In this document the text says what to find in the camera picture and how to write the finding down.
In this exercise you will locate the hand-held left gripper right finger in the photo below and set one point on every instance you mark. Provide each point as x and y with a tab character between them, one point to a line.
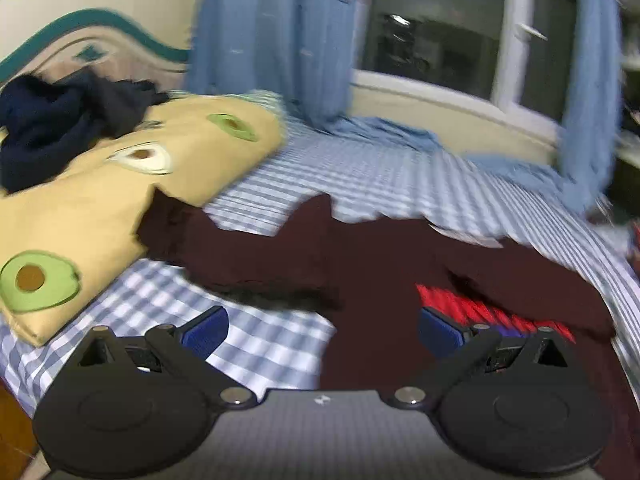
440	331

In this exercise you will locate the cream and teal headboard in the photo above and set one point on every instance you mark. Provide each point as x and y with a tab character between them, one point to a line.
100	45

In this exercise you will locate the dark navy clothes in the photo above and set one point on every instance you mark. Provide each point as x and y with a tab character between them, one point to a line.
45	125

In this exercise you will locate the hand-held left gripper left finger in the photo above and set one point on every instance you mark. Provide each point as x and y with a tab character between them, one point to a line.
207	329

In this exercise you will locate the maroon knit sweater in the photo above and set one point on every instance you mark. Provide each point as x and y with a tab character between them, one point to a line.
380	280

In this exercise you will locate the yellow avocado print pillow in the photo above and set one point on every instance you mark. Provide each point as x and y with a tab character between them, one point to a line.
125	185

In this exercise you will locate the white frame window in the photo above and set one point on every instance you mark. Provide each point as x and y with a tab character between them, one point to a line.
435	30

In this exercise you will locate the blue star print curtain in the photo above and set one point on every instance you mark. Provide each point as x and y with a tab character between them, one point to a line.
590	85
270	35

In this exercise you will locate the blue checkered bed sheet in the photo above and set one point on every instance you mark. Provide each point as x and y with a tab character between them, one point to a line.
390	180

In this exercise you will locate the green checkered pillow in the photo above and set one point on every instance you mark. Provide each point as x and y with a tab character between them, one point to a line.
267	102

